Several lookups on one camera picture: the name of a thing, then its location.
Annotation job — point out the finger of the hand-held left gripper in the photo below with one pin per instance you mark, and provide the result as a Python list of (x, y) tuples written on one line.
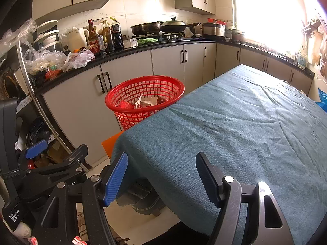
[(35, 149), (71, 159)]

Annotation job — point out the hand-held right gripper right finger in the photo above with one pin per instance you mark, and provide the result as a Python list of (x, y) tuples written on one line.
[(208, 178)]

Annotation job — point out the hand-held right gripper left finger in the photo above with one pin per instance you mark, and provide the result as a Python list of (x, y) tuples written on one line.
[(115, 181)]

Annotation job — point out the brown paper bag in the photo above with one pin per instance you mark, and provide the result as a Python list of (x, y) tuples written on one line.
[(153, 99)]

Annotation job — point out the red plastic basket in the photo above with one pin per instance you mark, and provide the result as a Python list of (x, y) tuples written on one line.
[(153, 86)]

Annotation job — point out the person's left forearm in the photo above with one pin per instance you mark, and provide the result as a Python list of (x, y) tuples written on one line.
[(21, 231)]

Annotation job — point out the grey plastic stool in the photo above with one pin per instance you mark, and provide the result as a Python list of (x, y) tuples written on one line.
[(145, 199)]

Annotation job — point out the orange plastic stool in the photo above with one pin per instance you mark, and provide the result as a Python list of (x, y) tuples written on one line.
[(109, 144)]

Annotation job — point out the chrome rack tube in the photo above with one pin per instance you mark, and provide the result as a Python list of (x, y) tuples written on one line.
[(38, 99)]

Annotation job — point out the red white printed cloth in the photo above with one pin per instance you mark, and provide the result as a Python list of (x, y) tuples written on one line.
[(76, 240)]

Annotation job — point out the blue tablecloth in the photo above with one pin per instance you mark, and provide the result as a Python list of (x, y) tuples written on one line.
[(242, 122)]

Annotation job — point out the red snack jars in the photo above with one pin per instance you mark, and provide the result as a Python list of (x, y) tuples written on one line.
[(52, 72)]

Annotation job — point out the pile of clear food bags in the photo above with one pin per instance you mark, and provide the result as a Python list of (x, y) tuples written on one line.
[(40, 61)]

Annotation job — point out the pinkish plastic bag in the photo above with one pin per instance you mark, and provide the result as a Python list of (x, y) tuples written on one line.
[(79, 60)]

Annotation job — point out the white dish rack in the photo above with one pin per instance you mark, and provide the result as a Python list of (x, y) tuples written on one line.
[(48, 40)]

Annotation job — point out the clear crinkled plastic bag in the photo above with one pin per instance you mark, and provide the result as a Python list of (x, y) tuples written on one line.
[(15, 38)]

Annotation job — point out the black countertop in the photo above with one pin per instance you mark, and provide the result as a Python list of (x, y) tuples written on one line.
[(115, 55)]

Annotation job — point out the white electric kettle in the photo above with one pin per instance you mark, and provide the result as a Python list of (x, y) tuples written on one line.
[(76, 39)]

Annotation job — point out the red label sauce bottle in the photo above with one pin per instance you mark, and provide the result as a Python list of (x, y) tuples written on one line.
[(94, 43)]

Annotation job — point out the grey base cabinets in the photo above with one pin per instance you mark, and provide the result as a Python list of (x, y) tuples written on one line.
[(166, 63)]

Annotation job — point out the brown oil bottle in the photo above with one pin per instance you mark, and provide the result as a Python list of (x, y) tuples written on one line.
[(108, 38)]

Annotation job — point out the small white box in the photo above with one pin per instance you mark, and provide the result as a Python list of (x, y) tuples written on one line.
[(130, 42)]

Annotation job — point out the dark soy sauce bottle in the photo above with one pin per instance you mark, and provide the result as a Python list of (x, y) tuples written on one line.
[(117, 35)]

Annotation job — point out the blue plastic bag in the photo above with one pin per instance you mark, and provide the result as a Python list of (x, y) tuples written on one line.
[(322, 99)]

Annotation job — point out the green cloth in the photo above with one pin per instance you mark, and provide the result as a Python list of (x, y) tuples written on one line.
[(148, 40)]

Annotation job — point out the dark cooking pot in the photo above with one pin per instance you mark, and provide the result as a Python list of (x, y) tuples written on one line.
[(238, 36)]

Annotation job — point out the gas stove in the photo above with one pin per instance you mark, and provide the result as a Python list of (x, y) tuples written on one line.
[(176, 35)]

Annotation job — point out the silver rice cooker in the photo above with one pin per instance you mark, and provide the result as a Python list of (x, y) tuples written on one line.
[(213, 30)]

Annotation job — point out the black frying pan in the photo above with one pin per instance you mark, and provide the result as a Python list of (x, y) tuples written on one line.
[(145, 29)]

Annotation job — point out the teal plastic container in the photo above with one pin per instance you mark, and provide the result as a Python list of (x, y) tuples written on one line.
[(302, 61)]

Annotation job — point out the wok with lid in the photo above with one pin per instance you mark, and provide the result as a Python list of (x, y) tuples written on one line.
[(173, 25)]

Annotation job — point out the red basin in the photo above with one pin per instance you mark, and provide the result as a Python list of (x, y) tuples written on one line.
[(217, 21)]

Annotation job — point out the hanging plastic bags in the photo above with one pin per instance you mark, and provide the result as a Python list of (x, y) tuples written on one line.
[(324, 66)]

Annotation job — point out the window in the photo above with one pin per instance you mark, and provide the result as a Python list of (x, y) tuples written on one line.
[(268, 17)]

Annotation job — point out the metal wall rack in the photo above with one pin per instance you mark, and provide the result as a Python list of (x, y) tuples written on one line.
[(311, 26)]

